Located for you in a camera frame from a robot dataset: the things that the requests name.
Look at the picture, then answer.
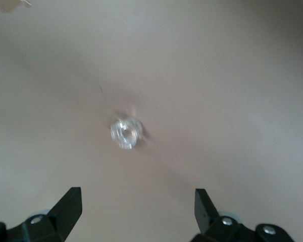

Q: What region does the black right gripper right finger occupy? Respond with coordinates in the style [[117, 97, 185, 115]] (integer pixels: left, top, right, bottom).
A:
[[194, 188, 294, 242]]

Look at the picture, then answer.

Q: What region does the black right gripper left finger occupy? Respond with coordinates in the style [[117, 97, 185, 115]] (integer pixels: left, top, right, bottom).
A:
[[0, 187, 83, 242]]

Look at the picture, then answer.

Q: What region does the clear glass shaker cup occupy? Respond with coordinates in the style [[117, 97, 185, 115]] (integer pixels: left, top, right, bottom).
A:
[[110, 116, 143, 151]]

